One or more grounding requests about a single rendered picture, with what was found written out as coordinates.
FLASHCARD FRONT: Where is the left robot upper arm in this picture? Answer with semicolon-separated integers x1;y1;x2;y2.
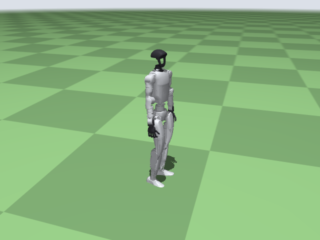
168;70;174;96

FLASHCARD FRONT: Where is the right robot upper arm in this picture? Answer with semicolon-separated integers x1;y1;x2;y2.
144;73;156;105

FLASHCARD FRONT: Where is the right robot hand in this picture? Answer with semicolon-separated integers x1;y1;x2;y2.
147;120;160;138

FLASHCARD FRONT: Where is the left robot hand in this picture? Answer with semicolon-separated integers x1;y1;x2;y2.
168;106;177;122

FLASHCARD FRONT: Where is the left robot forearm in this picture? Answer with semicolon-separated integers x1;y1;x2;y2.
167;94;174;111

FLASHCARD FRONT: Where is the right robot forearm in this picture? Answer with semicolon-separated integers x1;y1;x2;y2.
145;97;154;125

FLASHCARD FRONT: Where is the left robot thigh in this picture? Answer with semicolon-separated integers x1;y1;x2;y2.
163;111;174;149

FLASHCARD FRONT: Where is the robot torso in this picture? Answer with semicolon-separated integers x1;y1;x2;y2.
149;67;170;121

